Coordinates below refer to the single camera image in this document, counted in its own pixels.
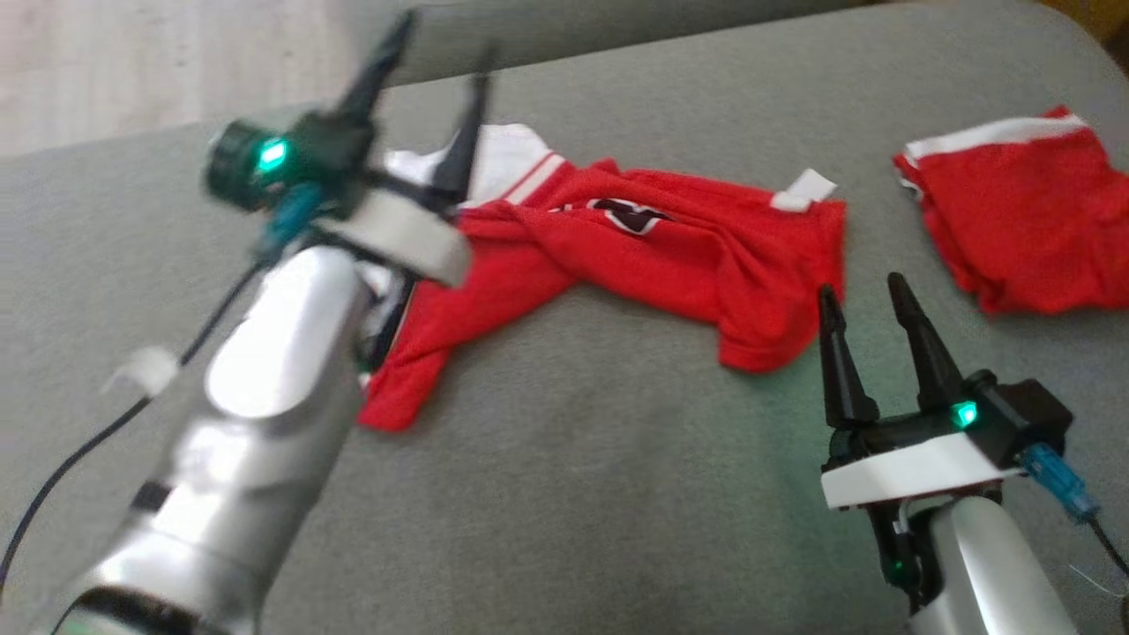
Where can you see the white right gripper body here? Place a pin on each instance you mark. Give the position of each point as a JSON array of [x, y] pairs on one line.
[[917, 467]]

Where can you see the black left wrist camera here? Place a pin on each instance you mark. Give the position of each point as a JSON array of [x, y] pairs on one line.
[[331, 145]]

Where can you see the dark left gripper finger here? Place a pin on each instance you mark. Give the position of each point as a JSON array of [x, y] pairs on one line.
[[375, 70], [463, 141]]

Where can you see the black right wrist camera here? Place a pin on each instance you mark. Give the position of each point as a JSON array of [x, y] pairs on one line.
[[1028, 414]]

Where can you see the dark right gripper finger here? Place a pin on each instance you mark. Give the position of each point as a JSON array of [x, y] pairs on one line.
[[842, 370], [926, 353]]

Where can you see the red white basketball jersey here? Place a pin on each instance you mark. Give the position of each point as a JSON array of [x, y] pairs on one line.
[[661, 256]]

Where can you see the red basketball shorts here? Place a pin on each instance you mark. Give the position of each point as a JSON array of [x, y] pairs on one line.
[[1023, 229]]

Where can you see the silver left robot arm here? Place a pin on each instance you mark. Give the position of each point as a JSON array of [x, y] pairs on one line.
[[247, 423]]

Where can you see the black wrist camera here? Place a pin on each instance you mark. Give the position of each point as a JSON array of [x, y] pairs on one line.
[[331, 145], [1028, 414]]

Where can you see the grey sofa back cushion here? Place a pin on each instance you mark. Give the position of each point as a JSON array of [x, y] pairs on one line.
[[617, 31]]

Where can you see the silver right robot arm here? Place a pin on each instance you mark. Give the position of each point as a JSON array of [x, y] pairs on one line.
[[979, 573]]

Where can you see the grey sofa seat cushion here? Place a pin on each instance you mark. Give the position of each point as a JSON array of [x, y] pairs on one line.
[[617, 441]]

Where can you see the white tape tag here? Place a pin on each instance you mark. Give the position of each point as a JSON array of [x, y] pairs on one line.
[[145, 370]]

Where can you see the yellow pillow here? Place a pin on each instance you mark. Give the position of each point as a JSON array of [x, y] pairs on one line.
[[1102, 13]]

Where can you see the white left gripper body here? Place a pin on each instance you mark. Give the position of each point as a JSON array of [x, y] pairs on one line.
[[397, 234]]

